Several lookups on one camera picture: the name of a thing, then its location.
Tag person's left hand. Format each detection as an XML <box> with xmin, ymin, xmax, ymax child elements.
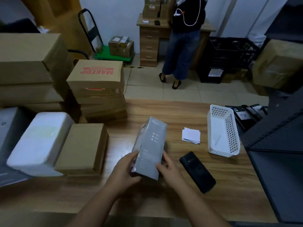
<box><xmin>104</xmin><ymin>150</ymin><xmax>142</xmax><ymax>195</ymax></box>

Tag person's right hand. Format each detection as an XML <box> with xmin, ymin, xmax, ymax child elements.
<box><xmin>155</xmin><ymin>151</ymin><xmax>187</xmax><ymax>191</ymax></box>

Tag black handheld scanner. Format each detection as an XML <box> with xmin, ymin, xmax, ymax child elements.
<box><xmin>179</xmin><ymin>151</ymin><xmax>217</xmax><ymax>194</ymax></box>

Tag stack of white stickers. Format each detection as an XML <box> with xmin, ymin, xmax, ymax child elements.
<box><xmin>181</xmin><ymin>127</ymin><xmax>202</xmax><ymax>145</ymax></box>

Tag small plain cardboard box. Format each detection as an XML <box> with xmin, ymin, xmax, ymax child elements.
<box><xmin>54</xmin><ymin>123</ymin><xmax>109</xmax><ymax>177</ymax></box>

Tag white foam parcel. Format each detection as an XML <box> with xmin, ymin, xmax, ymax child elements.
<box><xmin>6</xmin><ymin>112</ymin><xmax>75</xmax><ymax>177</ymax></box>

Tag red printed cardboard box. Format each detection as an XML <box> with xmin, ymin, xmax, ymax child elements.
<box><xmin>66</xmin><ymin>59</ymin><xmax>125</xmax><ymax>104</ymax></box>

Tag person's left forearm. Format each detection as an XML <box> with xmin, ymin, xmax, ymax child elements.
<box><xmin>66</xmin><ymin>183</ymin><xmax>121</xmax><ymax>227</ymax></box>

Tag person's right forearm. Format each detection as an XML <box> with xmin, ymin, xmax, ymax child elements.
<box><xmin>171</xmin><ymin>179</ymin><xmax>231</xmax><ymax>227</ymax></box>

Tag medium taped cardboard box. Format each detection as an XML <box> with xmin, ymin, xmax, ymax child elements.
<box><xmin>109</xmin><ymin>41</ymin><xmax>134</xmax><ymax>58</ymax></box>

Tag small labelled cardboard box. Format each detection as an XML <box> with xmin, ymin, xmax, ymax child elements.
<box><xmin>108</xmin><ymin>36</ymin><xmax>122</xmax><ymax>47</ymax></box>

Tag large wrapped cardboard box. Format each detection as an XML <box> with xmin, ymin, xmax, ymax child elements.
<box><xmin>252</xmin><ymin>39</ymin><xmax>303</xmax><ymax>90</ymax></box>

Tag stack of small cardboard boxes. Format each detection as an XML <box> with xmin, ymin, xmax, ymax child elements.
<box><xmin>142</xmin><ymin>0</ymin><xmax>177</xmax><ymax>20</ymax></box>

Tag stack of large cardboard boxes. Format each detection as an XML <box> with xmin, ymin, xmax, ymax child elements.
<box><xmin>18</xmin><ymin>0</ymin><xmax>93</xmax><ymax>60</ymax></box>

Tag white perforated plastic tray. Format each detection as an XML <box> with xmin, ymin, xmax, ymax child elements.
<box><xmin>207</xmin><ymin>104</ymin><xmax>241</xmax><ymax>158</ymax></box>

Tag black scanners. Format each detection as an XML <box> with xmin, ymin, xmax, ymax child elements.
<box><xmin>231</xmin><ymin>106</ymin><xmax>251</xmax><ymax>130</ymax></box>

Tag black flat device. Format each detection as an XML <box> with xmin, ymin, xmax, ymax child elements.
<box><xmin>239</xmin><ymin>105</ymin><xmax>261</xmax><ymax>123</ymax></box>
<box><xmin>248</xmin><ymin>104</ymin><xmax>268</xmax><ymax>119</ymax></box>

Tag black plastic crates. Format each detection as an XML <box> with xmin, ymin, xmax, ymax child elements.
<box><xmin>197</xmin><ymin>63</ymin><xmax>225</xmax><ymax>84</ymax></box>

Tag dark metal shelf rack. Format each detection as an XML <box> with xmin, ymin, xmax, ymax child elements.
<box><xmin>264</xmin><ymin>0</ymin><xmax>303</xmax><ymax>43</ymax></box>
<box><xmin>240</xmin><ymin>92</ymin><xmax>303</xmax><ymax>224</ymax></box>

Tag green platform trolley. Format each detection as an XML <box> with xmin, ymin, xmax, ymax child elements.
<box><xmin>78</xmin><ymin>9</ymin><xmax>134</xmax><ymax>64</ymax></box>

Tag black plastic crate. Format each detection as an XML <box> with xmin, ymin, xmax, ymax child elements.
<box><xmin>205</xmin><ymin>38</ymin><xmax>237</xmax><ymax>69</ymax></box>
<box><xmin>233</xmin><ymin>37</ymin><xmax>261</xmax><ymax>69</ymax></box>

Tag wooden drawer desk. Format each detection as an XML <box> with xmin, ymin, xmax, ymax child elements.
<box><xmin>136</xmin><ymin>13</ymin><xmax>216</xmax><ymax>68</ymax></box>

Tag white plastic bag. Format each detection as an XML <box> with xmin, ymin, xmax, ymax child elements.
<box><xmin>248</xmin><ymin>33</ymin><xmax>267</xmax><ymax>49</ymax></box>

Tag white standing air conditioner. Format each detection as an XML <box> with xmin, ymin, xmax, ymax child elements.
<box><xmin>217</xmin><ymin>0</ymin><xmax>289</xmax><ymax>42</ymax></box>

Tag black office chair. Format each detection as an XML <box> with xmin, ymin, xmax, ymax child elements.
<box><xmin>0</xmin><ymin>18</ymin><xmax>90</xmax><ymax>60</ymax></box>

